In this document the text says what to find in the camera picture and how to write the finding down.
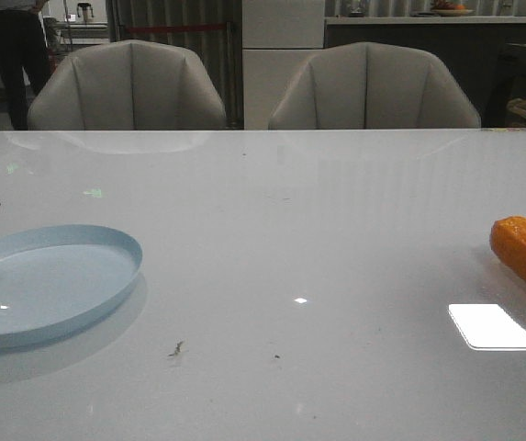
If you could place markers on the light blue round plate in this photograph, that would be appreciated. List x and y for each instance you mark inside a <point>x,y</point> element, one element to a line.
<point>57,280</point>

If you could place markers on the person in dark trousers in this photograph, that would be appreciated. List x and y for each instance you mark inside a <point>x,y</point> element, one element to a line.
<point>23,54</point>

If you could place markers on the left beige upholstered chair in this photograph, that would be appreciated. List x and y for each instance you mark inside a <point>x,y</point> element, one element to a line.
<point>129,85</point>

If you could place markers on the beige upholstered chair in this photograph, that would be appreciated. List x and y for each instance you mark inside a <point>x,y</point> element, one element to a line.
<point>373,86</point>
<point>129,85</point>

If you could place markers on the blender on background table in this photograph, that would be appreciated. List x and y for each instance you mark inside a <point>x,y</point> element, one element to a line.
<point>85,12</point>

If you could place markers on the red barrier belt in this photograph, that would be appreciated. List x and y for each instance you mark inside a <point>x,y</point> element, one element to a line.
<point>176,29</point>

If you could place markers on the white cabinet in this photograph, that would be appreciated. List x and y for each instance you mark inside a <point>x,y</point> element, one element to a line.
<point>277,36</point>

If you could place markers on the right beige upholstered chair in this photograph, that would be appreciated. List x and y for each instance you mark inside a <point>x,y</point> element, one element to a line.
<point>373,86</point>

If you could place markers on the fruit bowl on counter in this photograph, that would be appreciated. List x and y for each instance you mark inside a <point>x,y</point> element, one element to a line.
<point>449,9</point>

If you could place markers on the dark grey counter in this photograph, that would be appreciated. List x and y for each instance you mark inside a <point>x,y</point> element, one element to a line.
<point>470,46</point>

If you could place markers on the dark wooden armchair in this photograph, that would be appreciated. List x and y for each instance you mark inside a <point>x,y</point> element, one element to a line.
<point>519,78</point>

